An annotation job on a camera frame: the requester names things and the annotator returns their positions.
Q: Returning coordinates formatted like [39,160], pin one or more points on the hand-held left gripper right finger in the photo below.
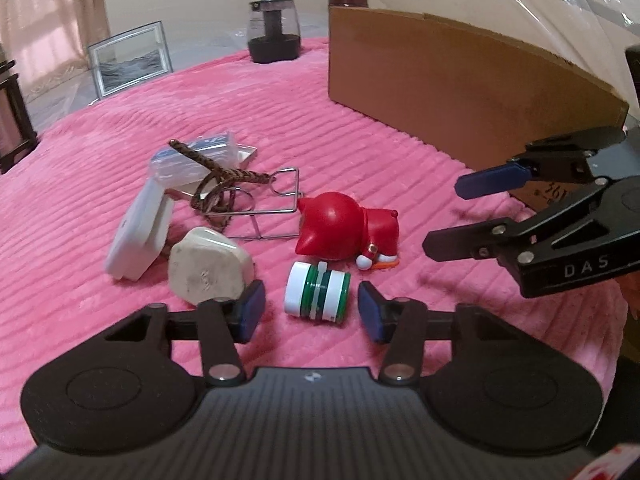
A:
[370,316]

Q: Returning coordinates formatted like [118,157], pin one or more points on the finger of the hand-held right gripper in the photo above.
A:
[487,182]
[460,242]

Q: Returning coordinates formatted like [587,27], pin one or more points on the pink curtain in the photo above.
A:
[45,5]

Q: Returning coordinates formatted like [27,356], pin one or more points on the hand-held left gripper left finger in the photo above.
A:
[252,310]

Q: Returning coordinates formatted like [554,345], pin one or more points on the metal framed glass panel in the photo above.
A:
[131,62]

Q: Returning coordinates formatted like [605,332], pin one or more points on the bulky white plug adapter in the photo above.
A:
[210,265]

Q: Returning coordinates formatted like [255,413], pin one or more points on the glass jar with dark base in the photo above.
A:
[274,35]

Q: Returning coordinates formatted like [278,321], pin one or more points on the red white paper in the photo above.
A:
[617,465]

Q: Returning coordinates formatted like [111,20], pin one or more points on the red cat figurine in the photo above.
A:
[335,222]

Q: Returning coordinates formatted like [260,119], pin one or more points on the shallow metal tin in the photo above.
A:
[245,155]

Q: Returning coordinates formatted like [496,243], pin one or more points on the clear case with blue cards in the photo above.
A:
[175,165]

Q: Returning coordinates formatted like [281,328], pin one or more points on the brown cardboard box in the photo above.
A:
[440,75]

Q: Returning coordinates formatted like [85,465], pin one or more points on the pink fluffy blanket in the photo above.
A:
[390,160]

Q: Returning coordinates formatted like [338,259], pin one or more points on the white charger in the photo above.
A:
[137,240]

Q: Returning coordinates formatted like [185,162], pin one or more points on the green white spool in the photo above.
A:
[317,292]

